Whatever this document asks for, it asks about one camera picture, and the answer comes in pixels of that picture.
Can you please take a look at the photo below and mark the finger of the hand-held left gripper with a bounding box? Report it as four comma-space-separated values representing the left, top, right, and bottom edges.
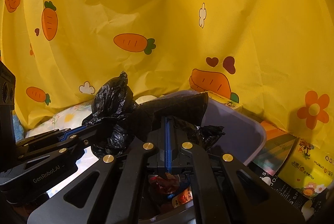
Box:
16, 122, 108, 154
19, 141, 87, 162

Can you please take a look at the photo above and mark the yellow printed box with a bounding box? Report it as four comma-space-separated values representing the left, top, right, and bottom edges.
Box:
277, 137, 334, 200

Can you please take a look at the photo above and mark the red wrapper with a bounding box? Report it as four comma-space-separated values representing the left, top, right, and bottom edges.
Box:
148, 174, 180, 196

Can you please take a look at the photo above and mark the yellow carrot print cloth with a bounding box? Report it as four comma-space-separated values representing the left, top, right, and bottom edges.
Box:
0, 0, 334, 151

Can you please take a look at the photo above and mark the floral plastic sheet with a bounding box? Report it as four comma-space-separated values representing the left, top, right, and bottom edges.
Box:
14, 101, 105, 198

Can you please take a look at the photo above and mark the rainbow striped box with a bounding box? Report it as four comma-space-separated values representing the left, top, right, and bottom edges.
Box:
250, 120, 298, 175

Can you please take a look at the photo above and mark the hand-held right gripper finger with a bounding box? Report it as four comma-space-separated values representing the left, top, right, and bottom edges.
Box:
167, 118, 306, 224
27, 116, 167, 224

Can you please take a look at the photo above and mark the black plastic bag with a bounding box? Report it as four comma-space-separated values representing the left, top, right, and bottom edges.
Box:
82, 71, 225, 159

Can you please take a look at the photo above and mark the light blue towel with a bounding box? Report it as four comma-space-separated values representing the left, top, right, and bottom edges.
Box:
13, 115, 27, 137

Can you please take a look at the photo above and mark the black printed box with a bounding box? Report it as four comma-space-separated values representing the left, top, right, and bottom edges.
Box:
248, 161, 334, 222

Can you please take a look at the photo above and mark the yellow carton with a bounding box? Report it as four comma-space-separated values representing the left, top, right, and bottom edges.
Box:
207, 91, 243, 110

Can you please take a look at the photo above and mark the purple plastic bin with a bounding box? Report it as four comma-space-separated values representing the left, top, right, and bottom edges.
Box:
138, 90, 267, 224

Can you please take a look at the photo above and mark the orange apple print paper cup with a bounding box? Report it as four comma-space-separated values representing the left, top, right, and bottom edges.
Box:
172, 186, 195, 210

